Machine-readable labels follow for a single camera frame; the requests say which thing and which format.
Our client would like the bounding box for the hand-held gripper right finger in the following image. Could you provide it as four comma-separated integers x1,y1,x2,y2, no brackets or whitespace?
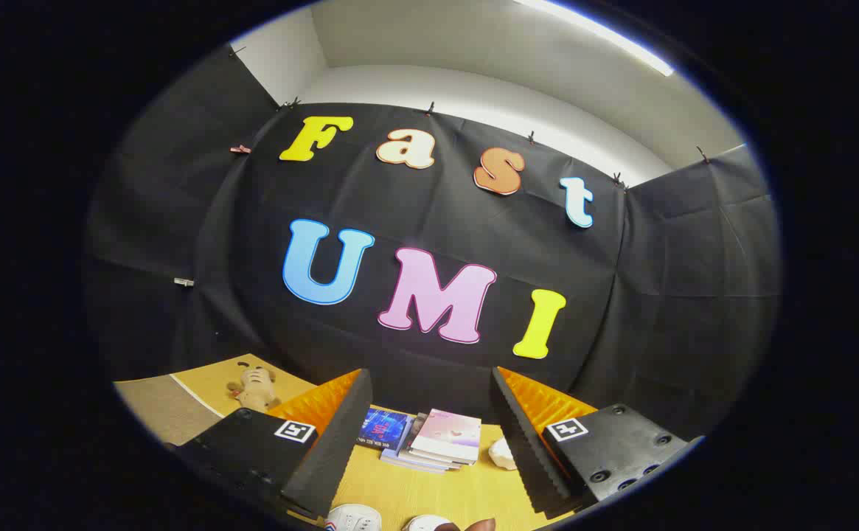
490,365,704,517

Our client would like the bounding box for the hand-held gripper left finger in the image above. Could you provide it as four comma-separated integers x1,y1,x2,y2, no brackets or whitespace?
167,367,373,526

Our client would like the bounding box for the white plush toy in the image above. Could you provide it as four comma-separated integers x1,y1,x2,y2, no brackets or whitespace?
488,437,520,471

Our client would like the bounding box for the pale blue book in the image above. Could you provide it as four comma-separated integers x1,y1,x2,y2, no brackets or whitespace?
381,441,448,474

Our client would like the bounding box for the dark grey book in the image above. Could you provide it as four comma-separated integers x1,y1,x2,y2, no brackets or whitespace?
398,413,474,471

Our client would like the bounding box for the beige plush toy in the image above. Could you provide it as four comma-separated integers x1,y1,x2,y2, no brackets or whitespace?
226,361,282,412

